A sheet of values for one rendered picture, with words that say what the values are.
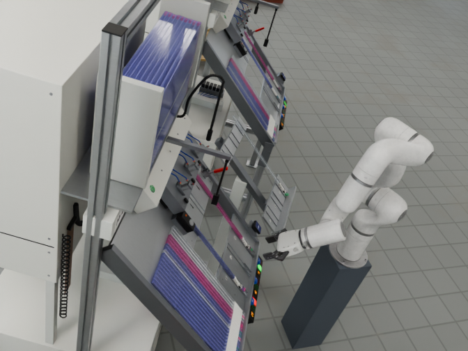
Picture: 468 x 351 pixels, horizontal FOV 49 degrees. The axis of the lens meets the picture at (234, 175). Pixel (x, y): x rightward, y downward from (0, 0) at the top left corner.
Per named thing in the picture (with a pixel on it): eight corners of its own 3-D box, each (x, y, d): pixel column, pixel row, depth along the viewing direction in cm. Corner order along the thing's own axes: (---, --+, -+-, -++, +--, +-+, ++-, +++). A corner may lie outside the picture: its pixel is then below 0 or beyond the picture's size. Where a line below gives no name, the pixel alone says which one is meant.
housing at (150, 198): (162, 134, 201) (192, 122, 195) (122, 219, 163) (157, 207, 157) (151, 118, 197) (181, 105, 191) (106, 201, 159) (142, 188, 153)
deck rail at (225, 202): (247, 244, 234) (259, 240, 231) (246, 246, 232) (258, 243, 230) (160, 122, 200) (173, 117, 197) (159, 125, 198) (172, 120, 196)
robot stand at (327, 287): (308, 317, 296) (355, 237, 251) (320, 345, 283) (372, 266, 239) (281, 320, 289) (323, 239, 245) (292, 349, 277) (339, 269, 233)
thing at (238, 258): (250, 244, 231) (256, 242, 229) (225, 378, 180) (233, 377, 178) (229, 214, 222) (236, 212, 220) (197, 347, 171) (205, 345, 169)
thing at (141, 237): (203, 186, 214) (214, 182, 212) (161, 317, 163) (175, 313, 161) (159, 125, 198) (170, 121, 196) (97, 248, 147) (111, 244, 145)
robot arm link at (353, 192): (355, 162, 193) (315, 223, 206) (350, 175, 179) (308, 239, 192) (376, 174, 192) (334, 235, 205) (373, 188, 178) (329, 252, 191)
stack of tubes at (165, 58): (187, 90, 185) (202, 21, 168) (146, 177, 145) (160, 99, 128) (153, 80, 185) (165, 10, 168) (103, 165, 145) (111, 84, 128)
